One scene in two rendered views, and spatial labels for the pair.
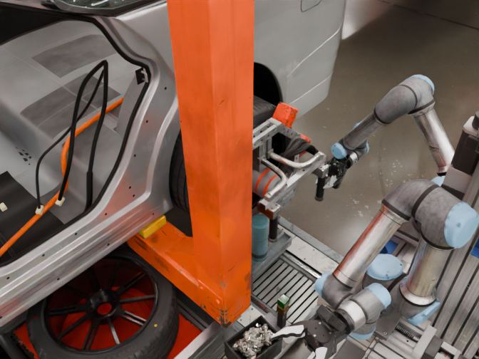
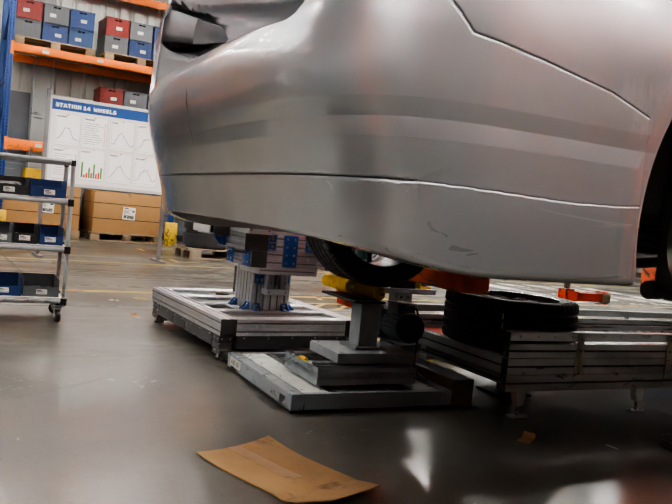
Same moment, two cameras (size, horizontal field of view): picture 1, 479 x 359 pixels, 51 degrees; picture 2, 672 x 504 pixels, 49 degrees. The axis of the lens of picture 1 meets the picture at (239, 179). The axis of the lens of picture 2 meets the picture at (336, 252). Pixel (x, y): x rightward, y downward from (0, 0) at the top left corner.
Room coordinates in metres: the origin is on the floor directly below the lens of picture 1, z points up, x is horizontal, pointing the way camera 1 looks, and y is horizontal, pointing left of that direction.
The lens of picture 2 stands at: (5.11, 1.05, 0.83)
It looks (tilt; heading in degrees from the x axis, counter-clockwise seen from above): 3 degrees down; 200
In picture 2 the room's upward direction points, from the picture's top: 5 degrees clockwise
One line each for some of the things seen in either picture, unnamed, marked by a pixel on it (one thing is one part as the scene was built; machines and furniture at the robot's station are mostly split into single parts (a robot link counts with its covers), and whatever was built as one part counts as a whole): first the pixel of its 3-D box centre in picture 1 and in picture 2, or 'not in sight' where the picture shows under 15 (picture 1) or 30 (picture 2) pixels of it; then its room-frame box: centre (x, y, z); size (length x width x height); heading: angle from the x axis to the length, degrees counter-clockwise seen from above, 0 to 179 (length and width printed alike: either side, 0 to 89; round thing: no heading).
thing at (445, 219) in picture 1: (428, 263); not in sight; (0.95, -0.58, 1.19); 0.15 x 0.12 x 0.55; 36
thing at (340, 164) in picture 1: (338, 166); not in sight; (1.77, -0.47, 0.86); 0.12 x 0.08 x 0.09; 137
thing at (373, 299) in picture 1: (368, 303); not in sight; (0.80, -0.36, 1.21); 0.11 x 0.08 x 0.09; 126
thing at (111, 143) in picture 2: not in sight; (106, 179); (-2.39, -4.71, 0.98); 1.50 x 0.50 x 1.95; 140
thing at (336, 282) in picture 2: not in sight; (338, 282); (1.87, -0.10, 0.51); 0.29 x 0.06 x 0.06; 47
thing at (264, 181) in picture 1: (270, 184); not in sight; (1.66, -0.14, 0.85); 0.21 x 0.14 x 0.14; 47
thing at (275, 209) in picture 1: (269, 207); not in sight; (1.45, -0.12, 0.93); 0.09 x 0.05 x 0.05; 47
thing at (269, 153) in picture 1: (295, 149); not in sight; (1.70, -0.25, 1.03); 0.19 x 0.18 x 0.11; 47
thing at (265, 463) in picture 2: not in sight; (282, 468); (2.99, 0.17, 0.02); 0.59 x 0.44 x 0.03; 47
